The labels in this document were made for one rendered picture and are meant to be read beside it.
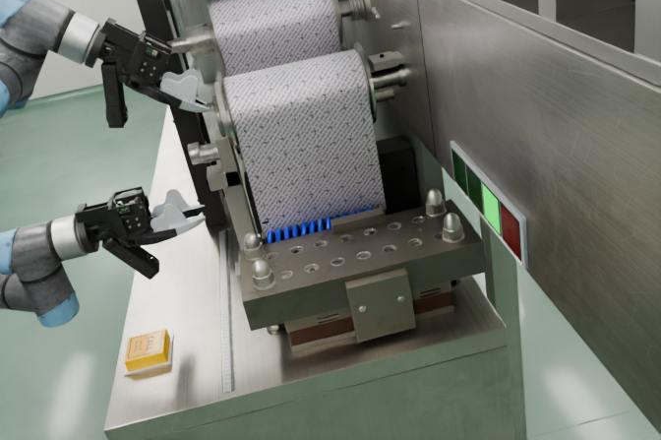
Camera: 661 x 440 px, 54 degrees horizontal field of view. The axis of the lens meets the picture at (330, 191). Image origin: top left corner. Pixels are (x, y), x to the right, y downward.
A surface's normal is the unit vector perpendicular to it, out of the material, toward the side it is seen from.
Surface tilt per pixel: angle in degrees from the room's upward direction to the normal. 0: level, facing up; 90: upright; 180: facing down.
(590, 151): 90
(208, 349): 0
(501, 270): 90
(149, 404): 0
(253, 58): 92
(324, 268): 0
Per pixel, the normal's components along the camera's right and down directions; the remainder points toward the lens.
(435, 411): 0.16, 0.42
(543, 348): -0.18, -0.87
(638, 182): -0.97, 0.23
